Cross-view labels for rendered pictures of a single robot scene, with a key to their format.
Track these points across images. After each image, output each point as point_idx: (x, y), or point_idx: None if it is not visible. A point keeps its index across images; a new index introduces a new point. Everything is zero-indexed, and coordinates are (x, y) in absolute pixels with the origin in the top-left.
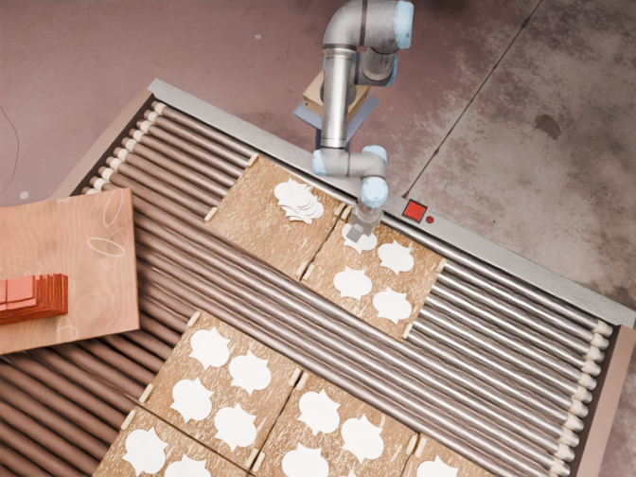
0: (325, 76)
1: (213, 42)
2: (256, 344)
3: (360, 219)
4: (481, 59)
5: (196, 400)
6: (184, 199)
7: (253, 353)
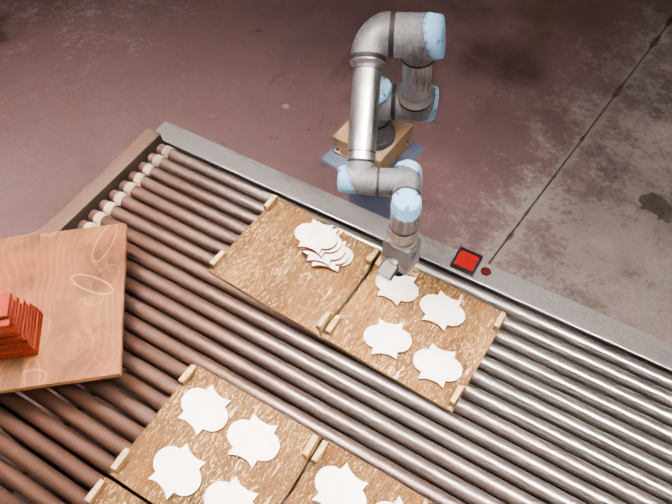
0: (352, 86)
1: (231, 111)
2: (264, 407)
3: (393, 245)
4: (563, 130)
5: (182, 471)
6: (186, 244)
7: (258, 418)
